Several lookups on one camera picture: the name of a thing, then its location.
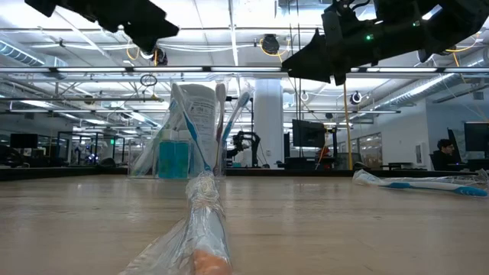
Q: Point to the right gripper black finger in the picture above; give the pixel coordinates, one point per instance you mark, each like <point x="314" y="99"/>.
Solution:
<point x="311" y="63"/>
<point x="337" y="76"/>

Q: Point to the black aluminium table frame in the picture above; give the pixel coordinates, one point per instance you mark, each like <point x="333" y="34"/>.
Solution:
<point x="57" y="172"/>

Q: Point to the black background robot arm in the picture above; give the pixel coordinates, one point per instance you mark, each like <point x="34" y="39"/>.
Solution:
<point x="248" y="139"/>

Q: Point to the white building column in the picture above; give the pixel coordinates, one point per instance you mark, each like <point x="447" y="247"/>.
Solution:
<point x="268" y="122"/>

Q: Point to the black monitor on stand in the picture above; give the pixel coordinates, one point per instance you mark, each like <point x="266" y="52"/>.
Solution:
<point x="307" y="133"/>

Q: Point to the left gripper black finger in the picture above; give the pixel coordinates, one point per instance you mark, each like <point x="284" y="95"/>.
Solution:
<point x="151" y="17"/>
<point x="145" y="38"/>

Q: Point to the black desk monitor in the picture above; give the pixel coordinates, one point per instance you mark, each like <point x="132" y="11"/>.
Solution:
<point x="477" y="135"/>
<point x="23" y="140"/>

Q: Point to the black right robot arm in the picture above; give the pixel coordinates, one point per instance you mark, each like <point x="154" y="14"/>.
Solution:
<point x="458" y="23"/>

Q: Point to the orange toothbrush in clear wrap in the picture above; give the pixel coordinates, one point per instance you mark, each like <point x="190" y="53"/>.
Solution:
<point x="206" y="229"/>

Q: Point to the person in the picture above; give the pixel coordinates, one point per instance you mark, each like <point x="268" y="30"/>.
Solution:
<point x="445" y="147"/>

